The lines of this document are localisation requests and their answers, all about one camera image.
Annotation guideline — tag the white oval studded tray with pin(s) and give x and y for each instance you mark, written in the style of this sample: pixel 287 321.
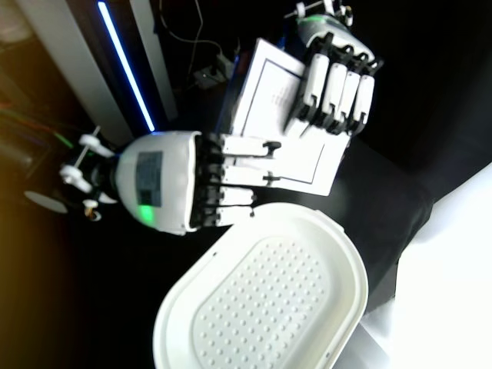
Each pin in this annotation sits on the white oval studded tray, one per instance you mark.
pixel 261 300

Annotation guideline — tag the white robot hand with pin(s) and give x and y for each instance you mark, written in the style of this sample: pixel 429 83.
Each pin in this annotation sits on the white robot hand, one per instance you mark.
pixel 173 180
pixel 334 88

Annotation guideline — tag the white column with blue light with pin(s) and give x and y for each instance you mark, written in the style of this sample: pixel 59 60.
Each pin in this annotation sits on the white column with blue light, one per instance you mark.
pixel 88 77

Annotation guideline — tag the grey power adapter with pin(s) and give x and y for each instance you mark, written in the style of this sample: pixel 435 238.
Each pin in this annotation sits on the grey power adapter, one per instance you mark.
pixel 211 71

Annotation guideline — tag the black table cloth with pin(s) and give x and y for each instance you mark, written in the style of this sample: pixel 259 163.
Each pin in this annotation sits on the black table cloth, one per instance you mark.
pixel 384 215

